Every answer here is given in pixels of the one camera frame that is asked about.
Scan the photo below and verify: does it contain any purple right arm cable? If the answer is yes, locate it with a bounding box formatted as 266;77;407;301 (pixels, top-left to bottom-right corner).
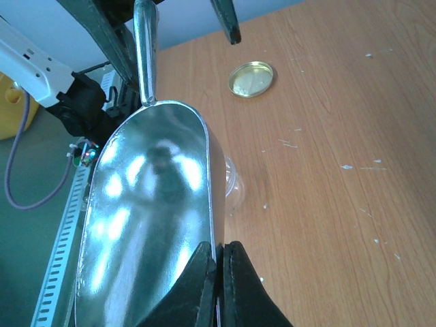
5;87;74;211

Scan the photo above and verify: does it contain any silver metal scoop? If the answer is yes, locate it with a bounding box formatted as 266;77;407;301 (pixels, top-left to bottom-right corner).
74;1;225;326

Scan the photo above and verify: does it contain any light blue slotted cable duct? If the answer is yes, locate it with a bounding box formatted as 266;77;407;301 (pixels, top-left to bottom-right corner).
31;163;91;326

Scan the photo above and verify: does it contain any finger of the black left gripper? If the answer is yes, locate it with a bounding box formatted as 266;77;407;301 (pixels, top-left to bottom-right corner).
58;0;139;91
211;0;241;45

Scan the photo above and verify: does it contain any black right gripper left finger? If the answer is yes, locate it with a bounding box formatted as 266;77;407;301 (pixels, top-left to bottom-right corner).
138;242;217;327

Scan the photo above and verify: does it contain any gold metal jar lid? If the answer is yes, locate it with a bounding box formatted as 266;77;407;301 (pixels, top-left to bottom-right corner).
228;61;275;98

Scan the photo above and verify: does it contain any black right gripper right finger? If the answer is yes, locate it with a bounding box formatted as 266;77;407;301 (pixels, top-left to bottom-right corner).
222;241;292;326

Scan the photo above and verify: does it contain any yellow plastic object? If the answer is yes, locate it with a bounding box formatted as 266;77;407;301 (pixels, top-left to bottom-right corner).
0;73;25;140

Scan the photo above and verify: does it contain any clear plastic jar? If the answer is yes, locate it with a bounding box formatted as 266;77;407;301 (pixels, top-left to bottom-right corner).
225;156;245;216

